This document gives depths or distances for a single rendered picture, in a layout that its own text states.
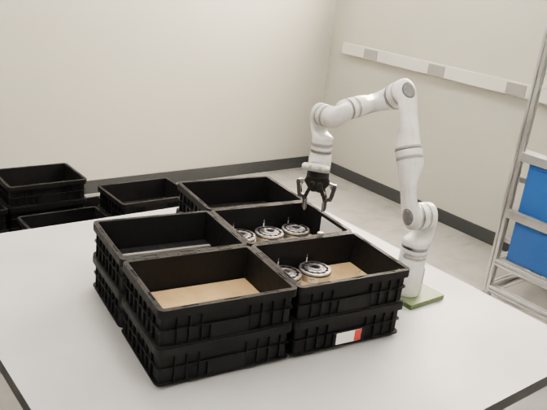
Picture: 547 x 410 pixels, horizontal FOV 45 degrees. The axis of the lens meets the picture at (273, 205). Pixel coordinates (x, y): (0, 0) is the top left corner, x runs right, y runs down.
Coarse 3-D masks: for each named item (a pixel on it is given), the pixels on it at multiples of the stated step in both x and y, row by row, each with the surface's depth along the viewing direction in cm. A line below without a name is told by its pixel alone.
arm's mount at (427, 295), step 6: (426, 288) 238; (420, 294) 232; (426, 294) 233; (432, 294) 233; (438, 294) 234; (408, 300) 227; (414, 300) 228; (420, 300) 228; (426, 300) 229; (432, 300) 231; (438, 300) 233; (408, 306) 225; (414, 306) 225; (420, 306) 228
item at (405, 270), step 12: (288, 240) 211; (300, 240) 212; (312, 240) 214; (384, 252) 210; (276, 264) 193; (288, 276) 187; (360, 276) 192; (372, 276) 193; (384, 276) 195; (396, 276) 198; (408, 276) 200; (300, 288) 181; (312, 288) 182; (324, 288) 185; (336, 288) 187
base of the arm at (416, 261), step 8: (400, 248) 228; (400, 256) 228; (408, 256) 225; (416, 256) 224; (424, 256) 225; (408, 264) 226; (416, 264) 225; (424, 264) 228; (416, 272) 226; (424, 272) 232; (408, 280) 227; (416, 280) 228; (408, 288) 228; (416, 288) 229; (408, 296) 229; (416, 296) 231
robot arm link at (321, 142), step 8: (320, 104) 213; (312, 112) 213; (312, 120) 214; (312, 128) 215; (320, 128) 216; (312, 136) 215; (320, 136) 213; (328, 136) 214; (312, 144) 215; (320, 144) 213; (328, 144) 213; (320, 152) 214; (328, 152) 215
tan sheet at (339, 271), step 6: (336, 264) 221; (342, 264) 222; (348, 264) 222; (336, 270) 217; (342, 270) 218; (348, 270) 218; (354, 270) 219; (330, 276) 213; (336, 276) 213; (342, 276) 214; (348, 276) 214; (354, 276) 215; (306, 282) 206
